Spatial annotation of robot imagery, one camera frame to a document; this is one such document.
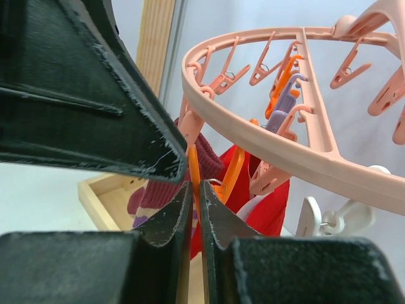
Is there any red sock on hanger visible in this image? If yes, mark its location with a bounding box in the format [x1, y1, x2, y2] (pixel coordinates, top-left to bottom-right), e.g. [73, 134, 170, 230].
[189, 144, 291, 260]

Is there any white clip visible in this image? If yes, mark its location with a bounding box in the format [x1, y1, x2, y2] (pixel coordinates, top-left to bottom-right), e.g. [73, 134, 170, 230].
[295, 196, 377, 238]

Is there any orange clip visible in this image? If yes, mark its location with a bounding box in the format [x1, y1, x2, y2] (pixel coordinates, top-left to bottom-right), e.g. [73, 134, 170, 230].
[185, 134, 251, 219]

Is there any purple clip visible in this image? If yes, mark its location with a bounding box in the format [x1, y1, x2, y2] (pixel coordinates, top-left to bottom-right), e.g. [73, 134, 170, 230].
[265, 73, 306, 133]

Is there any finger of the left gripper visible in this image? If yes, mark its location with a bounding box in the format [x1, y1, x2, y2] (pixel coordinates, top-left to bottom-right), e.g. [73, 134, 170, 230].
[1, 1, 186, 182]

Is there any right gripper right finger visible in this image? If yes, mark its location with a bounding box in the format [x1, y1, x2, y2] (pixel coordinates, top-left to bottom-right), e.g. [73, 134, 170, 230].
[200, 181, 404, 303]

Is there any wooden hanger rack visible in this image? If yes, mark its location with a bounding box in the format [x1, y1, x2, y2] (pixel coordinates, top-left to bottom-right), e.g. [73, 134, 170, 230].
[78, 1, 177, 231]

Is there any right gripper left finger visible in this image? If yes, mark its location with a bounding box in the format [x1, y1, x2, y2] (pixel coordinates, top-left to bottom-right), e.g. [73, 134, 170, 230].
[1, 182, 193, 303]

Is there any pink round clip hanger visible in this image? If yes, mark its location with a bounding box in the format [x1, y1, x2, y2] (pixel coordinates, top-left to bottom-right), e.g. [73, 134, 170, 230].
[182, 1, 404, 215]

